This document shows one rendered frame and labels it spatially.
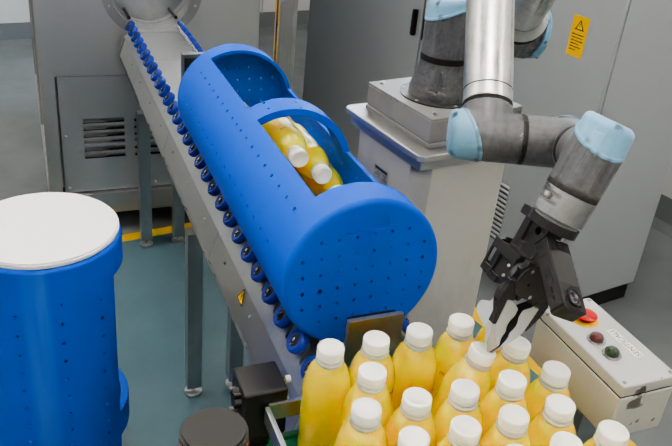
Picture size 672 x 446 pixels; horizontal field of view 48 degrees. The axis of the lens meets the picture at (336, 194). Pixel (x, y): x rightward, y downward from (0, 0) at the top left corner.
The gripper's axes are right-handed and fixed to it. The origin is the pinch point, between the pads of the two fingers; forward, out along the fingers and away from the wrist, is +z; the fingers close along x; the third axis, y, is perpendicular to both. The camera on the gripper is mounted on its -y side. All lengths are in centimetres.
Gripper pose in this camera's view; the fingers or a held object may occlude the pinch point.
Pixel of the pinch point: (495, 347)
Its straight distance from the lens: 112.1
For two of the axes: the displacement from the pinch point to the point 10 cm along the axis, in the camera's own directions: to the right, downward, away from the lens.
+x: -8.3, -2.6, -4.9
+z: -4.2, 8.7, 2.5
